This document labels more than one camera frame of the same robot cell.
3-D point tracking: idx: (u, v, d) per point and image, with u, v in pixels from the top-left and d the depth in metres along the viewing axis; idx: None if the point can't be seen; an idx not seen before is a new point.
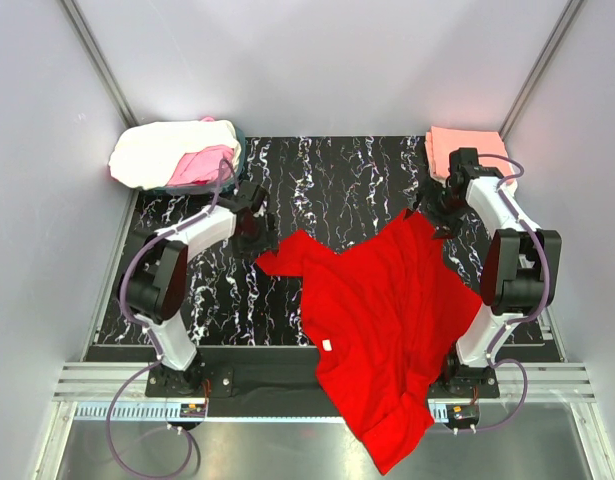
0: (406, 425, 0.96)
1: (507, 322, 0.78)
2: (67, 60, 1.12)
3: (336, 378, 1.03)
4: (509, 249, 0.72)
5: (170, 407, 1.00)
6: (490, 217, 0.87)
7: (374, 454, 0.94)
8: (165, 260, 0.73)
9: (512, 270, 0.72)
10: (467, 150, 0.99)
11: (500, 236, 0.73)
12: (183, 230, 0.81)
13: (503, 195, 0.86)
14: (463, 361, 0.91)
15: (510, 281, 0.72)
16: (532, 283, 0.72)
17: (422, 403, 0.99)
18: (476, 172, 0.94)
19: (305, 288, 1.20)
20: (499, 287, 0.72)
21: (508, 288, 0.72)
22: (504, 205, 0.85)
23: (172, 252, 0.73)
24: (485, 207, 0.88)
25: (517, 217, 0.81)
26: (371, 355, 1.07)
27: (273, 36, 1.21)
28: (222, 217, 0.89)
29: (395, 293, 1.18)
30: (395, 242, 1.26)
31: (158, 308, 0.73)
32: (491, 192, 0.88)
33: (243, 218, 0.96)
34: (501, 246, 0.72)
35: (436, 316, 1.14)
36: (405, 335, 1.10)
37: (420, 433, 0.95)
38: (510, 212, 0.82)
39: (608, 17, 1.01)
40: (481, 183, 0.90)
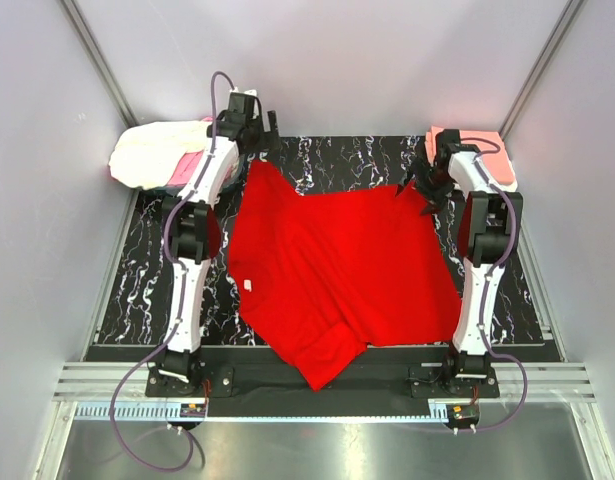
0: (333, 352, 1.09)
1: (487, 274, 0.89)
2: (66, 59, 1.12)
3: (257, 314, 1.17)
4: (480, 207, 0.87)
5: (170, 407, 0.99)
6: (466, 182, 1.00)
7: (305, 373, 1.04)
8: (198, 219, 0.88)
9: (483, 226, 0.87)
10: (450, 131, 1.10)
11: (472, 198, 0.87)
12: (200, 187, 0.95)
13: (478, 165, 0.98)
14: (460, 348, 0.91)
15: (482, 235, 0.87)
16: (498, 237, 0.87)
17: (351, 336, 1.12)
18: (457, 147, 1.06)
19: (238, 238, 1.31)
20: (473, 240, 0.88)
21: (480, 241, 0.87)
22: (478, 173, 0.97)
23: (201, 212, 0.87)
24: (462, 175, 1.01)
25: (488, 182, 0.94)
26: (315, 293, 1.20)
27: (273, 35, 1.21)
28: (227, 145, 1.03)
29: (340, 246, 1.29)
30: (381, 209, 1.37)
31: (206, 250, 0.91)
32: (467, 158, 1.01)
33: (243, 136, 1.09)
34: (473, 206, 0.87)
35: (391, 270, 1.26)
36: (360, 283, 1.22)
37: (346, 360, 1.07)
38: (482, 179, 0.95)
39: (608, 16, 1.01)
40: (461, 157, 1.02)
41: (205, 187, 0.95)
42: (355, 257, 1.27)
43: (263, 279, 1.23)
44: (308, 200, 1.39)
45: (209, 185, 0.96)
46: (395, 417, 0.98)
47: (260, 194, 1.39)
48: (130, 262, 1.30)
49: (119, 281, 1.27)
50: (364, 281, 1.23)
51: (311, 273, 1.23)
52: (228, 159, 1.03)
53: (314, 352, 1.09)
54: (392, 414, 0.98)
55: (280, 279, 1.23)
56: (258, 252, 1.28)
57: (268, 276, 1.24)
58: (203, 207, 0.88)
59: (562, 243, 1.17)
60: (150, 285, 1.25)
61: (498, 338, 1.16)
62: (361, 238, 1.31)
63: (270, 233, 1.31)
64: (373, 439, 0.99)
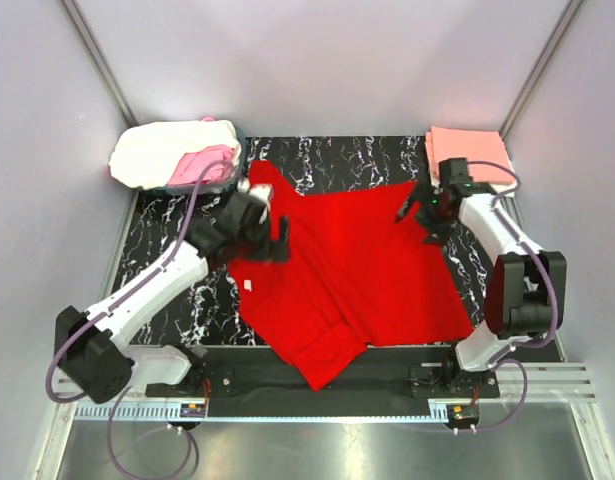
0: (332, 353, 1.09)
1: (511, 343, 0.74)
2: (67, 59, 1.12)
3: (256, 315, 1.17)
4: (513, 275, 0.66)
5: (170, 407, 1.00)
6: (486, 237, 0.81)
7: (304, 374, 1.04)
8: (90, 361, 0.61)
9: (517, 297, 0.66)
10: (457, 162, 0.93)
11: (503, 262, 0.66)
12: (120, 308, 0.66)
13: (499, 214, 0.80)
14: (463, 367, 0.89)
15: (517, 308, 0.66)
16: (540, 308, 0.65)
17: (350, 336, 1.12)
18: (468, 189, 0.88)
19: None
20: (506, 316, 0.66)
21: (516, 316, 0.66)
22: (501, 225, 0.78)
23: (95, 349, 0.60)
24: (481, 229, 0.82)
25: (518, 239, 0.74)
26: (315, 293, 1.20)
27: (273, 35, 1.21)
28: (193, 257, 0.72)
29: (340, 247, 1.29)
30: (380, 208, 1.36)
31: (101, 394, 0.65)
32: (484, 208, 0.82)
33: (222, 251, 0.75)
34: (504, 274, 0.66)
35: (390, 270, 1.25)
36: (361, 283, 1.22)
37: (346, 360, 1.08)
38: (510, 234, 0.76)
39: (608, 16, 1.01)
40: (474, 201, 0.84)
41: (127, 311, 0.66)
42: (356, 257, 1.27)
43: (263, 278, 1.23)
44: (308, 200, 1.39)
45: (133, 307, 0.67)
46: (395, 417, 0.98)
47: None
48: (130, 262, 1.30)
49: (119, 281, 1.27)
50: (364, 281, 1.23)
51: (311, 273, 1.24)
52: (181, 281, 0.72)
53: (313, 353, 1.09)
54: (392, 413, 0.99)
55: (280, 279, 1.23)
56: None
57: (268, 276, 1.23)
58: (101, 343, 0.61)
59: (562, 244, 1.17)
60: None
61: None
62: (362, 238, 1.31)
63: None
64: (373, 440, 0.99)
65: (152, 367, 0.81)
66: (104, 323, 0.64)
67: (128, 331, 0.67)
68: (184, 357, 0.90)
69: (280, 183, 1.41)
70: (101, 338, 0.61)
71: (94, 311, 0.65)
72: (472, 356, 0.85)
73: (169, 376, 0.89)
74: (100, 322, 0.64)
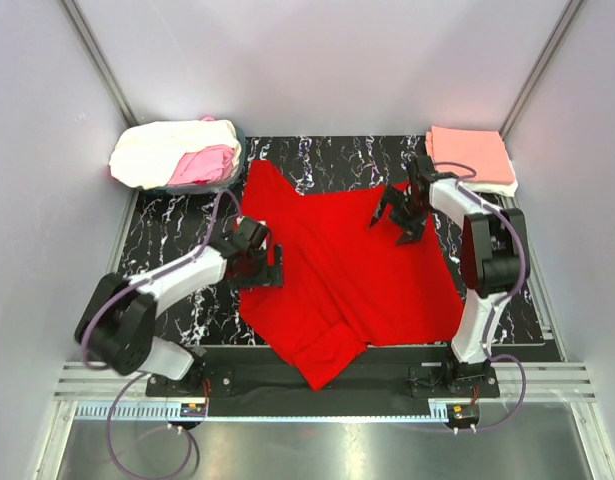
0: (332, 353, 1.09)
1: (495, 303, 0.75)
2: (66, 59, 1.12)
3: (256, 313, 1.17)
4: (480, 232, 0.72)
5: (170, 407, 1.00)
6: (455, 214, 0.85)
7: (305, 374, 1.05)
8: (128, 318, 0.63)
9: (488, 251, 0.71)
10: (422, 158, 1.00)
11: (470, 221, 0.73)
12: (158, 279, 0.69)
13: (463, 189, 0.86)
14: (463, 358, 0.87)
15: (490, 261, 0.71)
16: (509, 261, 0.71)
17: (351, 336, 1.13)
18: (433, 177, 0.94)
19: None
20: (480, 270, 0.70)
21: (489, 269, 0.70)
22: (465, 197, 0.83)
23: (139, 304, 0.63)
24: (450, 206, 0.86)
25: (481, 203, 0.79)
26: (316, 293, 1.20)
27: (273, 35, 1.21)
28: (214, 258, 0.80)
29: (341, 245, 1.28)
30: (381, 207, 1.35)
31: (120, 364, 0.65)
32: (448, 186, 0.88)
33: (235, 261, 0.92)
34: (472, 231, 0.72)
35: (391, 270, 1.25)
36: (361, 282, 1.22)
37: (346, 360, 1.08)
38: (473, 201, 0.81)
39: (608, 16, 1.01)
40: (440, 184, 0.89)
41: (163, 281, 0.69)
42: (356, 256, 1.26)
43: None
44: (309, 199, 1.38)
45: (168, 282, 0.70)
46: (395, 417, 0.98)
47: (260, 193, 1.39)
48: (130, 261, 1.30)
49: None
50: (365, 280, 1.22)
51: (311, 272, 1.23)
52: (202, 277, 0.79)
53: (313, 352, 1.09)
54: (392, 413, 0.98)
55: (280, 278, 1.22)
56: None
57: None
58: (145, 301, 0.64)
59: (562, 243, 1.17)
60: None
61: (498, 337, 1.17)
62: (362, 237, 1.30)
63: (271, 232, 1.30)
64: (373, 440, 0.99)
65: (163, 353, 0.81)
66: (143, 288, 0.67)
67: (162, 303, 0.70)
68: (188, 354, 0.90)
69: (280, 182, 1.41)
70: (144, 298, 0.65)
71: (136, 278, 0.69)
72: (465, 340, 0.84)
73: (172, 371, 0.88)
74: (141, 286, 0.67)
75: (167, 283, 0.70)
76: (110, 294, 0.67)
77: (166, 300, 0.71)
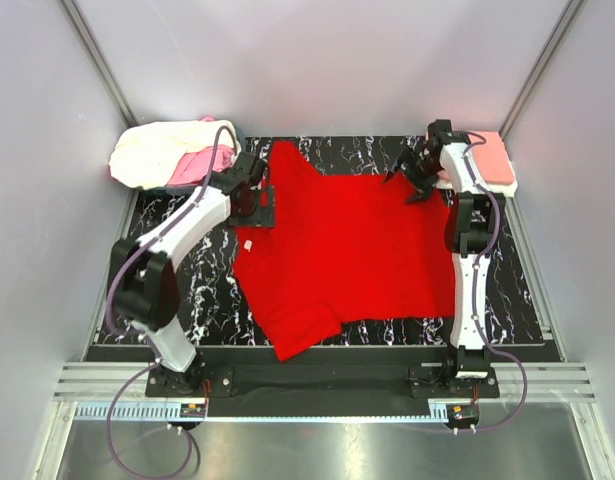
0: (304, 331, 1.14)
1: (475, 266, 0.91)
2: (66, 58, 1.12)
3: (247, 274, 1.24)
4: (465, 207, 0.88)
5: (170, 407, 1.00)
6: (454, 176, 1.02)
7: (275, 343, 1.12)
8: (148, 276, 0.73)
9: (467, 222, 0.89)
10: (441, 120, 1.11)
11: (458, 198, 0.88)
12: (167, 236, 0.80)
13: (467, 159, 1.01)
14: (456, 343, 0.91)
15: (466, 231, 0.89)
16: (481, 233, 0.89)
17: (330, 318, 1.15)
18: (449, 137, 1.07)
19: None
20: (457, 236, 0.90)
21: (466, 238, 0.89)
22: (466, 168, 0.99)
23: (155, 263, 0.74)
24: (452, 171, 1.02)
25: (475, 181, 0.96)
26: (310, 272, 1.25)
27: (273, 34, 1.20)
28: (218, 197, 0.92)
29: (345, 232, 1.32)
30: (395, 204, 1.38)
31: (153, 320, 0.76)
32: (457, 152, 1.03)
33: (239, 194, 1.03)
34: (458, 206, 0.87)
35: (386, 265, 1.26)
36: (353, 264, 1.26)
37: (314, 340, 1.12)
38: (470, 176, 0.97)
39: (608, 16, 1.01)
40: (450, 148, 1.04)
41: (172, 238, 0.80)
42: (361, 240, 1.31)
43: (262, 245, 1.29)
44: (332, 178, 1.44)
45: (177, 233, 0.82)
46: (395, 417, 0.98)
47: (283, 167, 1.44)
48: None
49: None
50: (362, 265, 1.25)
51: (308, 253, 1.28)
52: (208, 218, 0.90)
53: (289, 324, 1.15)
54: (392, 413, 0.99)
55: (279, 250, 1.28)
56: None
57: (268, 243, 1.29)
58: (160, 259, 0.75)
59: (561, 243, 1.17)
60: None
61: (497, 338, 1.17)
62: (368, 227, 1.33)
63: (285, 205, 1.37)
64: (373, 440, 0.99)
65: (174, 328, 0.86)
66: (158, 246, 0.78)
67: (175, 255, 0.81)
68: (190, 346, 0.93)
69: (301, 158, 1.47)
70: (160, 257, 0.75)
71: (145, 240, 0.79)
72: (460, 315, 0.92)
73: (177, 360, 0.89)
74: (153, 244, 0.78)
75: (178, 235, 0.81)
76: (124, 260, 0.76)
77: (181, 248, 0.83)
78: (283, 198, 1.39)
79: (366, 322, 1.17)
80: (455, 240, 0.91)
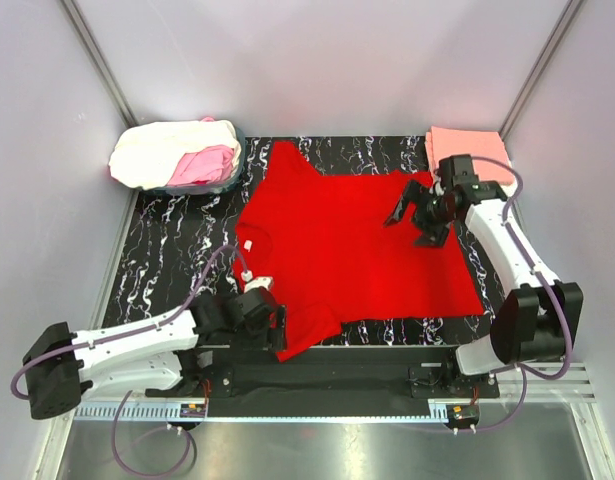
0: (303, 331, 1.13)
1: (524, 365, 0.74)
2: (66, 58, 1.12)
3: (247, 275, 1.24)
4: (526, 314, 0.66)
5: (170, 407, 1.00)
6: (493, 252, 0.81)
7: None
8: (53, 378, 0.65)
9: (530, 330, 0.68)
10: (460, 157, 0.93)
11: (517, 301, 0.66)
12: (105, 345, 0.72)
13: (511, 229, 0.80)
14: (464, 372, 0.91)
15: (528, 340, 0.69)
16: (550, 338, 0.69)
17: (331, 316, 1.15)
18: (477, 196, 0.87)
19: (252, 205, 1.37)
20: (516, 345, 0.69)
21: (526, 347, 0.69)
22: (515, 245, 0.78)
23: (62, 375, 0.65)
24: (491, 243, 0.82)
25: (533, 267, 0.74)
26: (309, 272, 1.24)
27: (273, 35, 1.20)
28: (190, 328, 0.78)
29: (345, 233, 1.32)
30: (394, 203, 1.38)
31: (38, 413, 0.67)
32: (494, 219, 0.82)
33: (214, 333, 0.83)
34: (517, 315, 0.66)
35: (386, 266, 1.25)
36: (353, 265, 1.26)
37: (314, 340, 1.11)
38: (524, 258, 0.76)
39: (607, 17, 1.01)
40: (482, 211, 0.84)
41: (106, 352, 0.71)
42: (361, 241, 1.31)
43: (262, 246, 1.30)
44: (332, 178, 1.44)
45: (113, 349, 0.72)
46: (395, 417, 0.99)
47: (283, 168, 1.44)
48: (129, 262, 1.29)
49: (119, 281, 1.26)
50: (361, 266, 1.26)
51: (308, 255, 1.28)
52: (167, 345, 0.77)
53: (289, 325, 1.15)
54: (392, 413, 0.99)
55: (279, 250, 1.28)
56: (265, 220, 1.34)
57: (268, 244, 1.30)
58: (70, 370, 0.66)
59: (561, 243, 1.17)
60: (150, 285, 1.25)
61: None
62: (367, 227, 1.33)
63: (285, 205, 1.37)
64: (373, 440, 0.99)
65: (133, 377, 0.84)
66: (82, 354, 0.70)
67: (97, 368, 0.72)
68: (172, 372, 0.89)
69: (301, 159, 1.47)
70: (71, 367, 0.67)
71: (80, 339, 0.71)
72: (470, 358, 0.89)
73: (159, 382, 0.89)
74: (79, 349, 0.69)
75: (113, 352, 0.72)
76: (54, 343, 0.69)
77: (108, 366, 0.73)
78: (283, 199, 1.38)
79: (366, 322, 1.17)
80: (512, 349, 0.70)
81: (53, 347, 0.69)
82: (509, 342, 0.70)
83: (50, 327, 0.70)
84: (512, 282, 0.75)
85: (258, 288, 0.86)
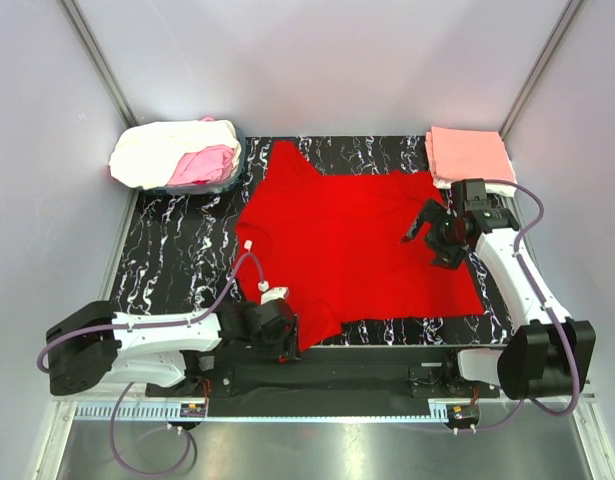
0: (304, 330, 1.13)
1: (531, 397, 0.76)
2: (66, 59, 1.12)
3: (247, 275, 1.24)
4: (535, 352, 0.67)
5: (170, 407, 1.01)
6: (504, 282, 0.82)
7: None
8: (87, 355, 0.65)
9: (539, 369, 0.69)
10: (473, 181, 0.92)
11: (526, 339, 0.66)
12: (141, 331, 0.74)
13: (521, 259, 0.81)
14: (463, 375, 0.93)
15: (538, 377, 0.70)
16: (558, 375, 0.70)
17: (331, 316, 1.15)
18: (489, 222, 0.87)
19: (253, 204, 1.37)
20: (525, 382, 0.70)
21: (536, 384, 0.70)
22: (526, 279, 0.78)
23: (97, 352, 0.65)
24: (500, 272, 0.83)
25: (544, 302, 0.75)
26: (309, 272, 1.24)
27: (273, 34, 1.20)
28: (214, 332, 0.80)
29: (345, 232, 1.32)
30: (394, 202, 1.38)
31: (56, 386, 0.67)
32: (506, 248, 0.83)
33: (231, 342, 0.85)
34: (526, 352, 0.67)
35: (387, 266, 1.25)
36: (353, 265, 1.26)
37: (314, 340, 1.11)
38: (534, 291, 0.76)
39: (608, 17, 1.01)
40: (492, 241, 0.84)
41: (140, 337, 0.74)
42: (362, 240, 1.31)
43: (262, 246, 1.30)
44: (333, 178, 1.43)
45: (149, 336, 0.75)
46: (395, 417, 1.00)
47: (283, 168, 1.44)
48: (129, 261, 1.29)
49: (119, 281, 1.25)
50: (362, 265, 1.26)
51: (309, 254, 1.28)
52: (189, 343, 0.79)
53: None
54: (392, 413, 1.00)
55: (279, 250, 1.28)
56: (265, 219, 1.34)
57: (268, 244, 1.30)
58: (107, 349, 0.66)
59: (561, 243, 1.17)
60: (151, 285, 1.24)
61: (498, 338, 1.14)
62: (367, 226, 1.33)
63: (286, 205, 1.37)
64: (373, 440, 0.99)
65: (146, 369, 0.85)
66: (120, 335, 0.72)
67: (128, 352, 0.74)
68: (177, 369, 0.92)
69: (301, 158, 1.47)
70: (109, 345, 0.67)
71: (120, 319, 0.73)
72: (473, 368, 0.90)
73: (162, 379, 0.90)
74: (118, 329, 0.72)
75: (147, 338, 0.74)
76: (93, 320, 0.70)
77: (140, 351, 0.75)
78: (283, 198, 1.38)
79: (366, 322, 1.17)
80: (520, 386, 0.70)
81: (91, 322, 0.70)
82: (516, 378, 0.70)
83: (91, 303, 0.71)
84: (522, 316, 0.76)
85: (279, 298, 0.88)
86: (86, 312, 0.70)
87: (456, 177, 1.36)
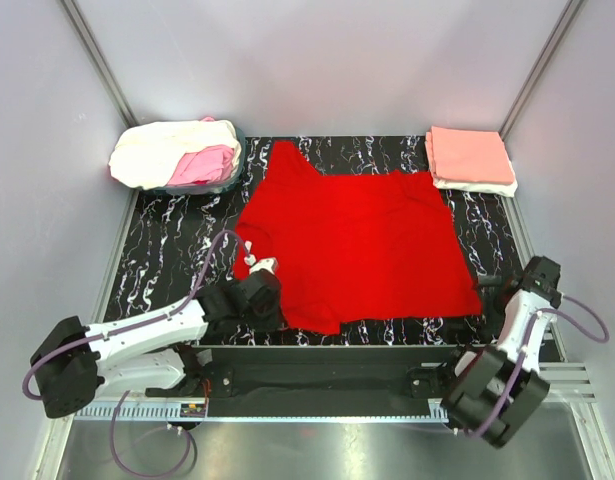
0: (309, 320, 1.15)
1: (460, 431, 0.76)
2: (67, 59, 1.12)
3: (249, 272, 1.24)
4: (484, 367, 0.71)
5: (170, 407, 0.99)
6: (506, 328, 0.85)
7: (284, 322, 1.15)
8: (68, 374, 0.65)
9: (477, 390, 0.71)
10: (549, 264, 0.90)
11: (485, 354, 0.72)
12: (117, 337, 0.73)
13: (534, 319, 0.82)
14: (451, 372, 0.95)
15: (470, 397, 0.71)
16: (488, 409, 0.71)
17: (332, 312, 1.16)
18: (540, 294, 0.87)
19: (253, 204, 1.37)
20: (458, 394, 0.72)
21: (464, 400, 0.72)
22: (524, 331, 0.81)
23: (77, 368, 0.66)
24: (509, 320, 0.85)
25: (521, 347, 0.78)
26: (310, 269, 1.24)
27: (274, 35, 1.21)
28: (198, 317, 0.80)
29: (346, 232, 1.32)
30: (395, 202, 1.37)
31: (51, 409, 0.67)
32: (529, 307, 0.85)
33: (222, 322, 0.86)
34: (477, 363, 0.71)
35: (388, 264, 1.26)
36: (353, 263, 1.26)
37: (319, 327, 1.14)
38: (520, 339, 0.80)
39: (608, 17, 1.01)
40: (526, 298, 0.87)
41: (119, 343, 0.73)
42: (362, 239, 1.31)
43: (262, 243, 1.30)
44: (333, 177, 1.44)
45: (128, 340, 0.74)
46: (395, 417, 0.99)
47: (283, 167, 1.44)
48: (130, 261, 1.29)
49: (119, 281, 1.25)
50: (362, 263, 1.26)
51: (309, 253, 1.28)
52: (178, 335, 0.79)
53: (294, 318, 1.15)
54: (392, 413, 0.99)
55: (280, 248, 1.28)
56: (265, 218, 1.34)
57: (268, 244, 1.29)
58: (86, 362, 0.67)
59: (561, 243, 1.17)
60: (151, 285, 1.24)
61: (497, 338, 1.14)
62: (368, 226, 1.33)
63: (286, 205, 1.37)
64: (373, 440, 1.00)
65: (141, 374, 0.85)
66: (97, 346, 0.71)
67: (111, 361, 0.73)
68: (176, 368, 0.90)
69: (301, 158, 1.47)
70: (87, 359, 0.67)
71: (93, 331, 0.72)
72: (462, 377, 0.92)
73: (162, 380, 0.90)
74: (93, 341, 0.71)
75: (126, 342, 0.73)
76: (67, 339, 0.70)
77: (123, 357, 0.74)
78: (283, 197, 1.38)
79: (366, 322, 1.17)
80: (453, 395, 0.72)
81: (66, 341, 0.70)
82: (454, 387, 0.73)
83: (61, 321, 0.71)
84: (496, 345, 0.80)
85: (260, 269, 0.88)
86: (58, 331, 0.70)
87: (456, 178, 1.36)
